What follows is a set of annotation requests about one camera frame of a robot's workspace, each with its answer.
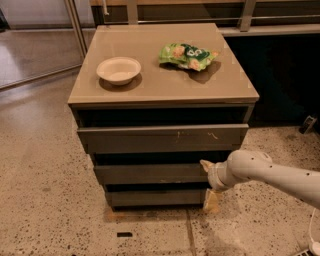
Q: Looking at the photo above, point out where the white cable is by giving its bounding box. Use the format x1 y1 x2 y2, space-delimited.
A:
307 207 320 256

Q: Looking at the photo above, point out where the grey drawer cabinet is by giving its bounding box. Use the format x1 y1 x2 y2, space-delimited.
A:
67 22 260 212

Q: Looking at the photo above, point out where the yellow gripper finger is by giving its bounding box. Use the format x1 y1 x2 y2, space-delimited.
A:
200 160 214 173
203 189 221 213

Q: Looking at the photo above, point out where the metal railing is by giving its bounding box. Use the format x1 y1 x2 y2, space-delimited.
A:
89 0 320 36

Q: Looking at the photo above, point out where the grey drawer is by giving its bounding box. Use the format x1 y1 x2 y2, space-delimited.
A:
94 163 208 184
106 189 206 207
78 124 249 154

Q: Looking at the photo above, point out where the metal door frame post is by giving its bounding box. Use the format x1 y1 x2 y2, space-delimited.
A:
64 0 87 58

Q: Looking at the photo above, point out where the small black floor object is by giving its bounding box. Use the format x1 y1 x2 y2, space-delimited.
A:
299 115 317 134

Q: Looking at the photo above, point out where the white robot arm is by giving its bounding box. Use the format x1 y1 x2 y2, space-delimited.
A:
200 150 320 209

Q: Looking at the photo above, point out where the green snack bag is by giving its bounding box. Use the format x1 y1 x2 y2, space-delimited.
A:
158 43 219 72

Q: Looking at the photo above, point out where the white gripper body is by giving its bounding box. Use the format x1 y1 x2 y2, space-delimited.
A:
207 162 233 191

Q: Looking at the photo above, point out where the white paper bowl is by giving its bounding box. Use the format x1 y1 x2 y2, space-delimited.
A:
96 57 141 86

